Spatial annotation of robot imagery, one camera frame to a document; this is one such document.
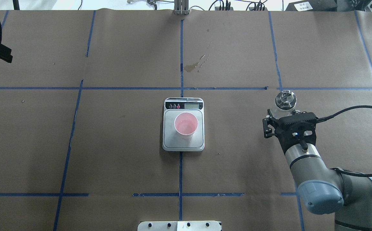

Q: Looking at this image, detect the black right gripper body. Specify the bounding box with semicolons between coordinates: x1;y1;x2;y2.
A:
262;112;318;154

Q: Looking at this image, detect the glass sauce bottle metal spout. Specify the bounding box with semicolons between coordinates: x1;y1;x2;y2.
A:
271;90;297;119

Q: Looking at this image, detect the pink paper cup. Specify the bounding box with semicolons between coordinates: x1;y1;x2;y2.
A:
174;112;198;139

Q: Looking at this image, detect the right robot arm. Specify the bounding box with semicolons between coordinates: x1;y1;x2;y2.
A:
262;105;372;231

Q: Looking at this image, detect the white digital kitchen scale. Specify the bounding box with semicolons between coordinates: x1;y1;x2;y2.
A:
162;98;205;152

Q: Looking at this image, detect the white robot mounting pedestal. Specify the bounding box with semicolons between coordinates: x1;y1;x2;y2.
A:
137;220;222;231

